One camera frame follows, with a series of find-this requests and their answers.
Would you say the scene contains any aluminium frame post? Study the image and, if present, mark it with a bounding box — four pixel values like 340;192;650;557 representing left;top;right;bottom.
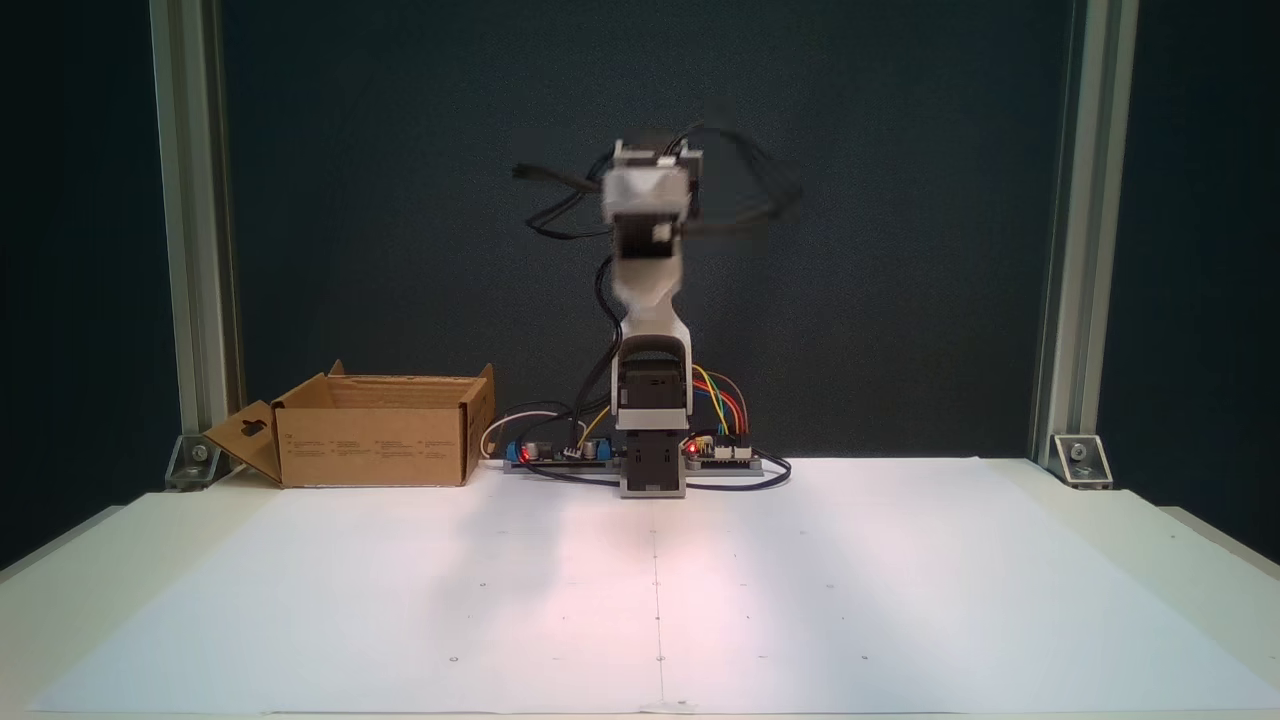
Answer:
148;0;246;466
1028;0;1141;466

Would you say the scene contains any circuit board with jumper pins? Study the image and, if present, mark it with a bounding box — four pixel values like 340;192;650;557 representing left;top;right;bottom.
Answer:
685;432;763;474

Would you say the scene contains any metal corner bracket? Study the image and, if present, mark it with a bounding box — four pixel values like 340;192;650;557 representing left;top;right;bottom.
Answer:
165;433;223;491
1050;433;1114;489

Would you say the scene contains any open cardboard box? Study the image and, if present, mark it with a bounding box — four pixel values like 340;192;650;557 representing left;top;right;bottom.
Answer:
204;361;497;489

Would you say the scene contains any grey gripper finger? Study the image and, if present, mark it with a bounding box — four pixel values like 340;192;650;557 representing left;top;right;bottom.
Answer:
602;165;693;219

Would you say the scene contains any coloured jumper wire bundle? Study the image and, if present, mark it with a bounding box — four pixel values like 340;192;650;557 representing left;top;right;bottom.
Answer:
692;366;750;441

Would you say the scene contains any circuit board with blue parts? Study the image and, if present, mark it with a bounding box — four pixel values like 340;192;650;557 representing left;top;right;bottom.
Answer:
503;435;623;474

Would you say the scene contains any white cable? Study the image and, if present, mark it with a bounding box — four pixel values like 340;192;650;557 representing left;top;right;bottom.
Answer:
480;408;586;461

